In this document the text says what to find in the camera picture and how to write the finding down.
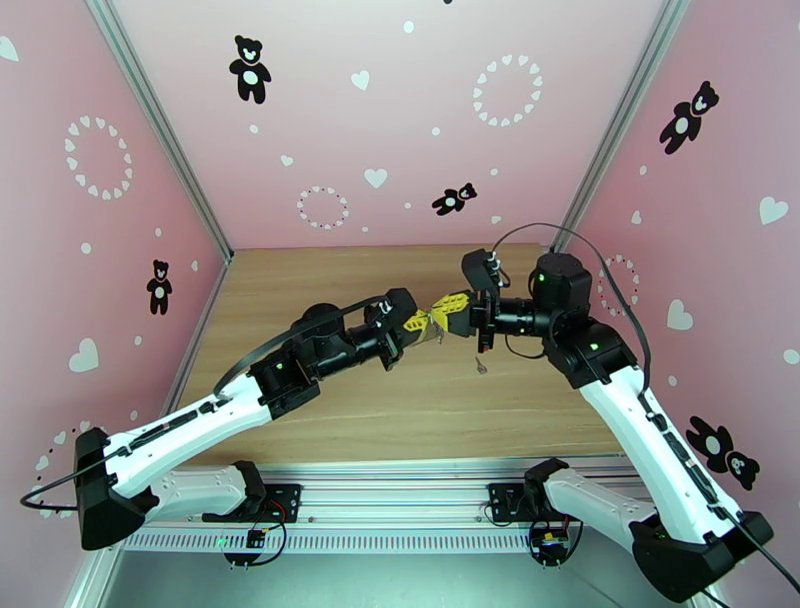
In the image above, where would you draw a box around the small circuit board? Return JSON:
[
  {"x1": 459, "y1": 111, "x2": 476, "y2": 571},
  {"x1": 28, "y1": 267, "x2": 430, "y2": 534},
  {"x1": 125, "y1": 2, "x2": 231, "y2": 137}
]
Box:
[
  {"x1": 221, "y1": 526, "x2": 279, "y2": 571},
  {"x1": 529, "y1": 523, "x2": 573, "y2": 570}
]

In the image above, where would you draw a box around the aluminium side rail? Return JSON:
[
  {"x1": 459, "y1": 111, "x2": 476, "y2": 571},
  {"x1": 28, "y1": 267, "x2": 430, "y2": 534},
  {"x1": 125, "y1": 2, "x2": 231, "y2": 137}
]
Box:
[{"x1": 161, "y1": 249, "x2": 236, "y2": 420}]

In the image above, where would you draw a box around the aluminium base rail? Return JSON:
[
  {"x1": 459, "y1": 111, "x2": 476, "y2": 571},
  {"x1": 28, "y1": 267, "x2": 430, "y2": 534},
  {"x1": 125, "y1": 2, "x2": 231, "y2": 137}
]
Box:
[{"x1": 124, "y1": 457, "x2": 636, "y2": 554}]

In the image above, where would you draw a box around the aluminium corner post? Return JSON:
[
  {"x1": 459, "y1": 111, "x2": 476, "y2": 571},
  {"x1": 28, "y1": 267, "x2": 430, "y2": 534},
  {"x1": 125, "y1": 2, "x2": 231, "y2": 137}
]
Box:
[
  {"x1": 548, "y1": 0, "x2": 689, "y2": 261},
  {"x1": 84, "y1": 0, "x2": 236, "y2": 264}
]

